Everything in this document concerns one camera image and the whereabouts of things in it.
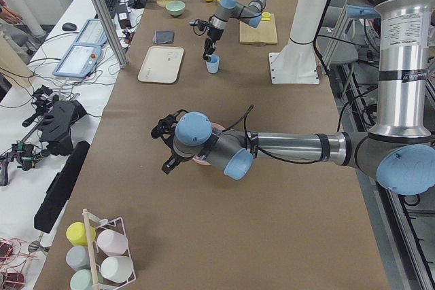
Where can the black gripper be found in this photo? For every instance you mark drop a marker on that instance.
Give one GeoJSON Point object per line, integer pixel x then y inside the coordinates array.
{"type": "Point", "coordinates": [170, 161]}
{"type": "Point", "coordinates": [213, 34]}

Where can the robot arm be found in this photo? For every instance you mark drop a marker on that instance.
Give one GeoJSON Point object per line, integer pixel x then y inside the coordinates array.
{"type": "Point", "coordinates": [396, 151]}
{"type": "Point", "coordinates": [249, 14]}

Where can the light blue cup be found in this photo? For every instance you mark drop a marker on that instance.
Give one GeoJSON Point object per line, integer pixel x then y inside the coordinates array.
{"type": "Point", "coordinates": [212, 63]}

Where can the pink cup in rack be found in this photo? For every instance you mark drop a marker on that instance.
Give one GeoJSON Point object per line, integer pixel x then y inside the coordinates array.
{"type": "Point", "coordinates": [112, 243]}

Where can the yellow cup in rack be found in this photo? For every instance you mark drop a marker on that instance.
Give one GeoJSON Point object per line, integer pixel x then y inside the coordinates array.
{"type": "Point", "coordinates": [76, 234]}

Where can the white cup in rack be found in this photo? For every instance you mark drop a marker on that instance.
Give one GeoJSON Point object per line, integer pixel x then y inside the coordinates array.
{"type": "Point", "coordinates": [117, 268]}

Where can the grey cup in rack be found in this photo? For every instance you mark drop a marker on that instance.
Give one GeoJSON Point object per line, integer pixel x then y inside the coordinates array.
{"type": "Point", "coordinates": [77, 258]}

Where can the mint cup in rack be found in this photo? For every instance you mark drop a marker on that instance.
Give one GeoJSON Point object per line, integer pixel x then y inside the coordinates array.
{"type": "Point", "coordinates": [81, 280]}

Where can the pink bowl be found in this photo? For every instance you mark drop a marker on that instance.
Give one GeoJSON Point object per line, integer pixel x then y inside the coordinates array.
{"type": "Point", "coordinates": [197, 159]}

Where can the mint green bowl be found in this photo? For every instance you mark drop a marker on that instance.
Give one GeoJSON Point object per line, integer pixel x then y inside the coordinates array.
{"type": "Point", "coordinates": [175, 8]}

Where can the grey folded cloth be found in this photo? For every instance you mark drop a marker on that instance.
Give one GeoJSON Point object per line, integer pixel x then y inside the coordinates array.
{"type": "Point", "coordinates": [163, 37]}

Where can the cream rabbit tray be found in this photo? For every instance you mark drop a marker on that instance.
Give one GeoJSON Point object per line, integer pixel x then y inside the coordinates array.
{"type": "Point", "coordinates": [161, 65]}

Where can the bamboo cutting board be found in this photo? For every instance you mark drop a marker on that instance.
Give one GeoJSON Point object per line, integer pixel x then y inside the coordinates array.
{"type": "Point", "coordinates": [264, 34]}

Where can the lower lemon slice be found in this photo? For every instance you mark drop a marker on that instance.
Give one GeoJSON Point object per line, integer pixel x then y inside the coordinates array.
{"type": "Point", "coordinates": [266, 16]}

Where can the black keyboard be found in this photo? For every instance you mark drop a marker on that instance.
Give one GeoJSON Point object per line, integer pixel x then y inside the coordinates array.
{"type": "Point", "coordinates": [111, 1]}

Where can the black bar device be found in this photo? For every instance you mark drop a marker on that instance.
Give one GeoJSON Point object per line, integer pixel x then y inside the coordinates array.
{"type": "Point", "coordinates": [60, 189]}

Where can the blue teach pendant upper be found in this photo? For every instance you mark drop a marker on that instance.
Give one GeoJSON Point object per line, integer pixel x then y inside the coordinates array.
{"type": "Point", "coordinates": [92, 32]}

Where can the blue teach pendant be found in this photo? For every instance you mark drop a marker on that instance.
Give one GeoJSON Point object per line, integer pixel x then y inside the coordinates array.
{"type": "Point", "coordinates": [92, 32]}
{"type": "Point", "coordinates": [79, 60]}

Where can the black gripper tool on desk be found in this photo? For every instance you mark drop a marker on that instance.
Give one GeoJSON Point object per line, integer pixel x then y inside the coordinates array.
{"type": "Point", "coordinates": [55, 126]}

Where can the blue teach pendant lower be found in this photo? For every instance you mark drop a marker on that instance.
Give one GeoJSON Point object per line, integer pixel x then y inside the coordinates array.
{"type": "Point", "coordinates": [79, 60]}

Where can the black computer mouse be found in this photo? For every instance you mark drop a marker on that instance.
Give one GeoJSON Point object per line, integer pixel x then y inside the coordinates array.
{"type": "Point", "coordinates": [69, 27]}

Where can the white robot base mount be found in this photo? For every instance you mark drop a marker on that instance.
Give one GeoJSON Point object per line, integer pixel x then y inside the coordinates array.
{"type": "Point", "coordinates": [296, 62]}

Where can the aluminium frame post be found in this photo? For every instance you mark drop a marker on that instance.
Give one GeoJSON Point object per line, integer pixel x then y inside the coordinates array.
{"type": "Point", "coordinates": [110, 31]}

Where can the white wire cup rack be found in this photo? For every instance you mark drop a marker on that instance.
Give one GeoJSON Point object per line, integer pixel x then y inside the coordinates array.
{"type": "Point", "coordinates": [93, 227]}

